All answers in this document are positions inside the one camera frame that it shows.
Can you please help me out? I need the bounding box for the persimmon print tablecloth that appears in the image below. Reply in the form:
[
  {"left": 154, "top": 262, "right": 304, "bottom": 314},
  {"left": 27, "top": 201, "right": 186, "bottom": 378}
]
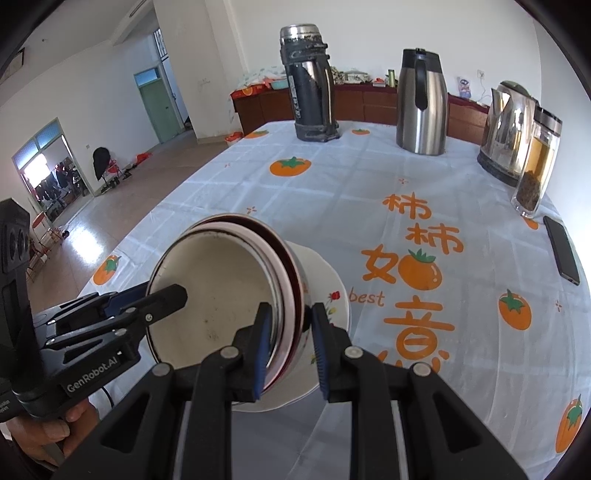
[{"left": 86, "top": 122, "right": 590, "bottom": 479}]

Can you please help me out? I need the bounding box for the dark tall thermos flask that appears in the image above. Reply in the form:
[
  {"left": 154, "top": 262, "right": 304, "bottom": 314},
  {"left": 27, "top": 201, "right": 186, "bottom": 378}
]
[{"left": 280, "top": 24, "right": 339, "bottom": 142}]

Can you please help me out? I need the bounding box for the white enamel bowl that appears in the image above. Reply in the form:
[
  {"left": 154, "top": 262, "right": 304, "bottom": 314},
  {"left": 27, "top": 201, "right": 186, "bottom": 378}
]
[{"left": 147, "top": 232, "right": 273, "bottom": 368}]

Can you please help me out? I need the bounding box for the dark wooden sideboard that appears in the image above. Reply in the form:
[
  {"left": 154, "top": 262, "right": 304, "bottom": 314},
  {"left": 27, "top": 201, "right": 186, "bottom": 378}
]
[{"left": 230, "top": 84, "right": 488, "bottom": 145}]

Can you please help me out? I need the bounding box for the black smartphone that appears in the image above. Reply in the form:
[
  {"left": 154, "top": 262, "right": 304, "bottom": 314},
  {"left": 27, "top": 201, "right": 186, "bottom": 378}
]
[{"left": 543, "top": 216, "right": 580, "bottom": 286}]

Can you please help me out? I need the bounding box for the person's left hand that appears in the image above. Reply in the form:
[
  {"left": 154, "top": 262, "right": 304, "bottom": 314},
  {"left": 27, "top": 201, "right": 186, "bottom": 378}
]
[{"left": 7, "top": 399, "right": 99, "bottom": 466}]

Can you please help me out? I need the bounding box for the pink plastic bowl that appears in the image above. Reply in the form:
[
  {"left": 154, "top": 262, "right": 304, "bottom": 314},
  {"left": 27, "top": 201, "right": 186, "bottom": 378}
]
[{"left": 185, "top": 224, "right": 294, "bottom": 391}]

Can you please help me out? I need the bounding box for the stainless steel bowl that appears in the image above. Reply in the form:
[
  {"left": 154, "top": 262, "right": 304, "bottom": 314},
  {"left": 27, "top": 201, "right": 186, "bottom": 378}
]
[{"left": 190, "top": 213, "right": 310, "bottom": 377}]

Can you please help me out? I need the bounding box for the black chair with clothes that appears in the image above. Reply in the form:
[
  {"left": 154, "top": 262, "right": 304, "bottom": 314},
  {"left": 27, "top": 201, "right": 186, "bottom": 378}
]
[{"left": 92, "top": 147, "right": 126, "bottom": 192}]

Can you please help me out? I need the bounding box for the stainless electric kettle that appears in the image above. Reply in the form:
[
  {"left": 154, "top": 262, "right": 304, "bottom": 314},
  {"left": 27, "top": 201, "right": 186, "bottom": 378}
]
[{"left": 477, "top": 80, "right": 539, "bottom": 187}]

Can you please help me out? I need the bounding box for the green door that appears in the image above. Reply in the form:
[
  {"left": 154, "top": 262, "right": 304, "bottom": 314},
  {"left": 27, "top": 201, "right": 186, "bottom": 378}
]
[{"left": 138, "top": 80, "right": 181, "bottom": 143}]

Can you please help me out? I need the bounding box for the white orange bucket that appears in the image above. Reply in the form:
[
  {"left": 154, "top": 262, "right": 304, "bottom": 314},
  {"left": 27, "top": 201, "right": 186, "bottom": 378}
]
[{"left": 224, "top": 131, "right": 243, "bottom": 146}]

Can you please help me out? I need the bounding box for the red flower white plate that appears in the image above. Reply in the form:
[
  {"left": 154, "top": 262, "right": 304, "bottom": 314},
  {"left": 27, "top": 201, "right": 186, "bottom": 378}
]
[{"left": 230, "top": 239, "right": 352, "bottom": 413}]

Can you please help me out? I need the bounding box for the steel carafe black lid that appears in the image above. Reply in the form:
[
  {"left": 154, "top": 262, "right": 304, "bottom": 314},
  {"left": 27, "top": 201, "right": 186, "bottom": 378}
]
[{"left": 397, "top": 48, "right": 449, "bottom": 156}]

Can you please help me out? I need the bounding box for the glass tea bottle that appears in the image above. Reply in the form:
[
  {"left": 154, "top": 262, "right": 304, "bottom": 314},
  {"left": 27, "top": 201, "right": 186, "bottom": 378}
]
[{"left": 511, "top": 106, "right": 562, "bottom": 219}]

